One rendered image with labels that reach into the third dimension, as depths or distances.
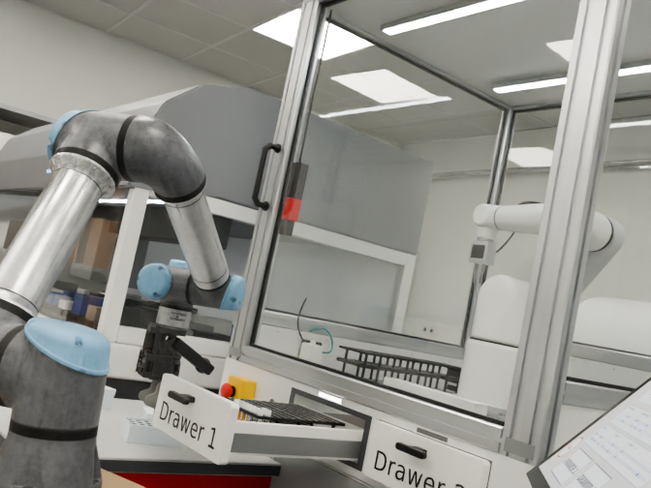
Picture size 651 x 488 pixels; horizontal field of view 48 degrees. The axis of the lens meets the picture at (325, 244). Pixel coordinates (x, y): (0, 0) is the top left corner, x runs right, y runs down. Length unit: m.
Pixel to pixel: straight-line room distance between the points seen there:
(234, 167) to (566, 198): 1.32
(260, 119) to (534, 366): 1.44
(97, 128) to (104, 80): 4.50
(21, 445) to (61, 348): 0.14
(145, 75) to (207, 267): 4.52
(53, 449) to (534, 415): 0.74
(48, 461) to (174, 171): 0.51
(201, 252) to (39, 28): 4.45
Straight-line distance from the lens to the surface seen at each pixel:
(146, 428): 1.68
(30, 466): 1.06
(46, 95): 5.67
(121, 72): 5.85
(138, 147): 1.25
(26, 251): 1.19
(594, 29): 1.41
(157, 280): 1.56
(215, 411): 1.39
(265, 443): 1.42
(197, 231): 1.37
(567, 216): 1.30
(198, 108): 2.33
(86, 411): 1.05
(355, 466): 1.58
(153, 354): 1.67
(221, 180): 2.35
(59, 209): 1.22
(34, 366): 1.04
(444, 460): 1.38
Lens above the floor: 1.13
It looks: 5 degrees up
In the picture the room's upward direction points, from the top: 12 degrees clockwise
